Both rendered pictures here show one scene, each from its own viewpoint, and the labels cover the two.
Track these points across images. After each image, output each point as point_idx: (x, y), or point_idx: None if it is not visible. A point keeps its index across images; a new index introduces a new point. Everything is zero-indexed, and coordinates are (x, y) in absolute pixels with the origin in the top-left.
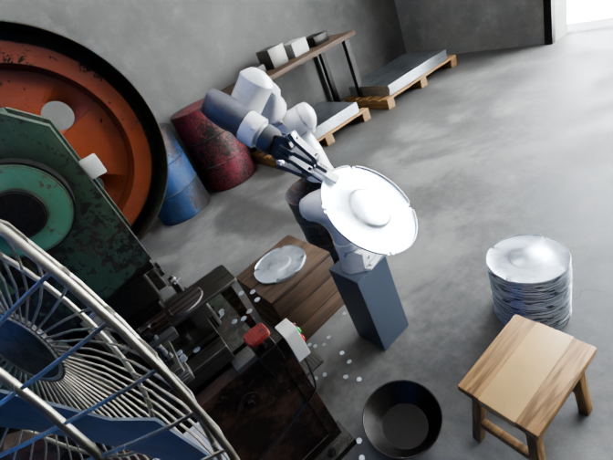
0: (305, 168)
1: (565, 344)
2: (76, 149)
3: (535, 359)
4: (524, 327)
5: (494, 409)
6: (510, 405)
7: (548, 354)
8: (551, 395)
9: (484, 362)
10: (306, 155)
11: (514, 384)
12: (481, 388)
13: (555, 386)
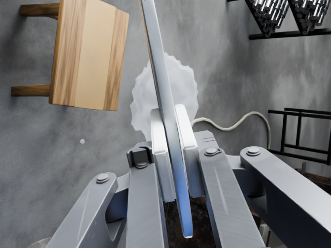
0: (165, 223)
1: (112, 18)
2: None
3: (99, 43)
4: (79, 6)
5: (88, 108)
6: (96, 98)
7: (105, 34)
8: (115, 74)
9: (64, 66)
10: (272, 228)
11: (93, 77)
12: (72, 95)
13: (116, 64)
